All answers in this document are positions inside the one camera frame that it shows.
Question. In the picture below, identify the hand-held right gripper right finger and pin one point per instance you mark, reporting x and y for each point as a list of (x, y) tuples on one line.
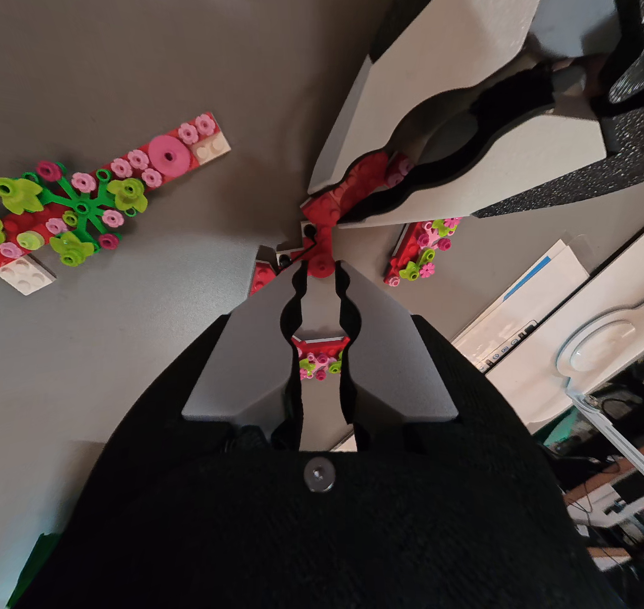
[(397, 362)]

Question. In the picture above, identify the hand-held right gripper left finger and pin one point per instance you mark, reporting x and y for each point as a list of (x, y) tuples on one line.
[(241, 362)]

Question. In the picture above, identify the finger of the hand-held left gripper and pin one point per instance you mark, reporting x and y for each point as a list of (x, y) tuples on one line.
[(453, 31), (528, 161)]

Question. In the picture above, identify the red lego hinge section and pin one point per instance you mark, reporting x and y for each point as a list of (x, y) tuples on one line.
[(322, 266)]

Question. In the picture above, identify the plain red lego plate section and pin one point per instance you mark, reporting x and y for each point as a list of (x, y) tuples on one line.
[(352, 189)]

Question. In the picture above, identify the small red flowered lego section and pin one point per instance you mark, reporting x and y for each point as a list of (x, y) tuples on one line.
[(417, 249), (322, 350)]

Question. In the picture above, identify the red lego strip green stem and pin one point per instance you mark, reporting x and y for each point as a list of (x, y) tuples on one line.
[(83, 208)]

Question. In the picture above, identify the white instruction booklet blue stripe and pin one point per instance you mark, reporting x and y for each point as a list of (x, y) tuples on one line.
[(518, 307)]

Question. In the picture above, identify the white board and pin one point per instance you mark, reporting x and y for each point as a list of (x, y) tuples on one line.
[(543, 382)]

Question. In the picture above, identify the white rounded plastic object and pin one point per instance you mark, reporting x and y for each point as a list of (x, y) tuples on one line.
[(601, 350)]

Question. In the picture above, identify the teal object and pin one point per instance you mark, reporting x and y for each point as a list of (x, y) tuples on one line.
[(556, 430)]

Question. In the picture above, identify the white metal bar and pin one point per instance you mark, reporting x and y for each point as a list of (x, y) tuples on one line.
[(598, 415)]

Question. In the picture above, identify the green box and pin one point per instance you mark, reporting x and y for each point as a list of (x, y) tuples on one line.
[(36, 556)]

